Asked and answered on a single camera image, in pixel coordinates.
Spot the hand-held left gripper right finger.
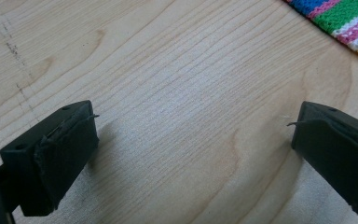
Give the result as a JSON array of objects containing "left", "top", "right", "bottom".
[{"left": 286, "top": 101, "right": 358, "bottom": 218}]

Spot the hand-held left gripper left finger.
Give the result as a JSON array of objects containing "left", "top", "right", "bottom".
[{"left": 0, "top": 99, "right": 101, "bottom": 217}]

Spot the multicoloured striped knitted cloth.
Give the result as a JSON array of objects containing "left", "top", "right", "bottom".
[{"left": 282, "top": 0, "right": 358, "bottom": 67}]

